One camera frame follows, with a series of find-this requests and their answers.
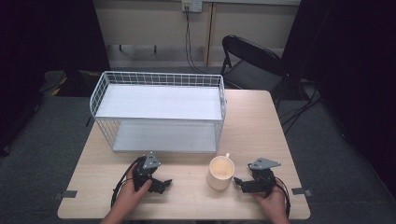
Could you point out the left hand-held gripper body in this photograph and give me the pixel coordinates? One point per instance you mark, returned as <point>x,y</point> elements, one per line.
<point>144,174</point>

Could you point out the black curtain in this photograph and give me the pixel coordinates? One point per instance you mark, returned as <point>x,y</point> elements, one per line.
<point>348,62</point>
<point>46,46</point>

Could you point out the white cup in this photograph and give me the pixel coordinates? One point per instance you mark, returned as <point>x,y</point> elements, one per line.
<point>220,174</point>

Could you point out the black folding chair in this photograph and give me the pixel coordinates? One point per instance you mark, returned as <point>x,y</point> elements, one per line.
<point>252,71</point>

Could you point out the white wall socket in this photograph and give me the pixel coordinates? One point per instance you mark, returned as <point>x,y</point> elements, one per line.
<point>192,5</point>

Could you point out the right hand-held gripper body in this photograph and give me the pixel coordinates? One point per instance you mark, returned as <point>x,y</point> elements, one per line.
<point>263,179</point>

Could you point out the dark stand base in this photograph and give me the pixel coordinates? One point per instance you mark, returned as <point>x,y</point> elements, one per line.
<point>67,81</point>

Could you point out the grey tape piece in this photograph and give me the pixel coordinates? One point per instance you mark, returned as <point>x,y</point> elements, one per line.
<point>301,191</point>
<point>67,194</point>

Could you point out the person's right hand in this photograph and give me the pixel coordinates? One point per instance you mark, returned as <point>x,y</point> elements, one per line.
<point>273,202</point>

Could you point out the person's left hand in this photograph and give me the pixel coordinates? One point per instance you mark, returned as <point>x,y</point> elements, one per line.
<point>129,196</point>

